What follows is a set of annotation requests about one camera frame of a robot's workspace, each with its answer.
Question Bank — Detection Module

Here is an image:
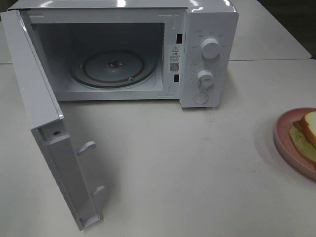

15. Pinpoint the toast sandwich with filling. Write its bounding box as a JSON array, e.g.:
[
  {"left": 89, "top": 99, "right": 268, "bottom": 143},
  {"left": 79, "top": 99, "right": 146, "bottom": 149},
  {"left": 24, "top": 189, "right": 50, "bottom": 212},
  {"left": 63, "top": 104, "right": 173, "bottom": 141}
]
[{"left": 290, "top": 111, "right": 316, "bottom": 166}]

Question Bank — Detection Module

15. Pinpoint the white microwave door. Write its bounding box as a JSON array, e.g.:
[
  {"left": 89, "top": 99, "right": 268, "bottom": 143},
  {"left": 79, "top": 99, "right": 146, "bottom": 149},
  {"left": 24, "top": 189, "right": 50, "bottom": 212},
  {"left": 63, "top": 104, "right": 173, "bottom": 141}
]
[{"left": 1, "top": 10, "right": 101, "bottom": 230}]

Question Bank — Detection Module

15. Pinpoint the glass microwave turntable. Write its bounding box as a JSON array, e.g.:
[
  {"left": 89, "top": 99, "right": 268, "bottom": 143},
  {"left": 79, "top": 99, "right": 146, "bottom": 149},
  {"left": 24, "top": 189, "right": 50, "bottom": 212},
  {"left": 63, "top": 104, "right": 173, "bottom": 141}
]
[{"left": 70, "top": 49, "right": 158, "bottom": 89}]

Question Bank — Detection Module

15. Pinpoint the white warning label sticker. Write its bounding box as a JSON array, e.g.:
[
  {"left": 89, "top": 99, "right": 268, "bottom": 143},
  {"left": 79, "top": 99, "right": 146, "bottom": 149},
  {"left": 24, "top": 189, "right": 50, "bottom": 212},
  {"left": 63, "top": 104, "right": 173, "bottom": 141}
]
[{"left": 167, "top": 44, "right": 183, "bottom": 73}]

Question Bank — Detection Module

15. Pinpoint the white timer knob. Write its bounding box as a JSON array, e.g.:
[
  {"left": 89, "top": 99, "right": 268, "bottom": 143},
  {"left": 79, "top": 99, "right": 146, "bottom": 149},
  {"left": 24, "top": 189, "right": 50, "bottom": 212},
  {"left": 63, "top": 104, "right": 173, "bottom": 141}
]
[{"left": 197, "top": 70, "right": 214, "bottom": 88}]

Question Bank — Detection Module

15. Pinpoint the round white door button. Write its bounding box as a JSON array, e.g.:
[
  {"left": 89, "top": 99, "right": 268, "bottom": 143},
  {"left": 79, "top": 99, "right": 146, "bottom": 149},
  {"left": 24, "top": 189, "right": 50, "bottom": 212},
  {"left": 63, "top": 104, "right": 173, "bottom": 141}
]
[{"left": 194, "top": 92, "right": 208, "bottom": 104}]

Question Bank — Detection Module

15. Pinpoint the pink round plate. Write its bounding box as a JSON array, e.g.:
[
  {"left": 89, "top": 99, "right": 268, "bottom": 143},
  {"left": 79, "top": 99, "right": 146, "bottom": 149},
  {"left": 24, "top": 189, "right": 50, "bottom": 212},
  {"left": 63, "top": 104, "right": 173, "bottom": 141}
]
[{"left": 274, "top": 107, "right": 316, "bottom": 180}]

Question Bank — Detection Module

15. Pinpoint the upper white power knob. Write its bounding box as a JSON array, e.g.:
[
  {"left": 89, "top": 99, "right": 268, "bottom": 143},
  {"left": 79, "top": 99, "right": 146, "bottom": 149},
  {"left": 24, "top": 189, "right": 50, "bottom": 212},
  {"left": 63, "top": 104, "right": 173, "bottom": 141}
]
[{"left": 200, "top": 37, "right": 221, "bottom": 59}]

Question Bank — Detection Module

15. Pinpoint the white microwave oven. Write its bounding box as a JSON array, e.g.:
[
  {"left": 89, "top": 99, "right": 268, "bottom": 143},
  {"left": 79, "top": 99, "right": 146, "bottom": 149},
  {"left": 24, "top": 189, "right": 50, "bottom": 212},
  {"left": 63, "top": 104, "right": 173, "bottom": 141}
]
[{"left": 7, "top": 0, "right": 239, "bottom": 108}]

